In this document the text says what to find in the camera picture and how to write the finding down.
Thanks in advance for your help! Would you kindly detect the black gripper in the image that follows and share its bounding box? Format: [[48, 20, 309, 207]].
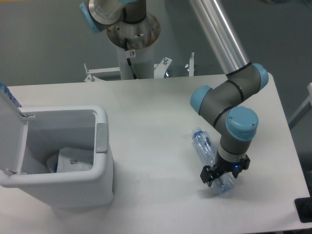
[[200, 151, 251, 187]]

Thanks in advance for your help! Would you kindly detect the clear blue plastic bottle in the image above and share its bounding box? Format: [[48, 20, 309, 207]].
[[192, 127, 235, 195]]

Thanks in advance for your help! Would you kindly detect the white wrapper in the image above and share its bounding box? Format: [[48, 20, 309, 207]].
[[56, 147, 94, 173]]

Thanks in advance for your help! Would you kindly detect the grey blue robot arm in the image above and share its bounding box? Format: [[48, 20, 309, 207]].
[[79, 0, 269, 185]]

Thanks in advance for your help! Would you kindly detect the white trash can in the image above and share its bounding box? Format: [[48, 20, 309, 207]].
[[0, 105, 114, 208]]

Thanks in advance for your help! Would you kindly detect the white trash can lid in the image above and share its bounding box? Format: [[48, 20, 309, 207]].
[[0, 84, 28, 175]]

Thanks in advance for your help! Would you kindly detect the black device at table edge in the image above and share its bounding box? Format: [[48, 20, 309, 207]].
[[294, 197, 312, 223]]

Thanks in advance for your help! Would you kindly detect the white paper in bin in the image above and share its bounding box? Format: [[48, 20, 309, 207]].
[[46, 154, 59, 173]]

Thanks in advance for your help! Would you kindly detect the white frame at right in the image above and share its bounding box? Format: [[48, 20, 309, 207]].
[[288, 83, 312, 130]]

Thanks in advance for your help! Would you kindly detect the white metal frame bracket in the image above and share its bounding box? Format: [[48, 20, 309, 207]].
[[83, 52, 197, 83]]

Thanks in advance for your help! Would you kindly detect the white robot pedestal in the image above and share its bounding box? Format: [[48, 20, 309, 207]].
[[107, 13, 161, 66]]

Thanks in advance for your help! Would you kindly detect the black cable on pedestal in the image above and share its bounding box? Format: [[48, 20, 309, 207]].
[[123, 38, 137, 80]]

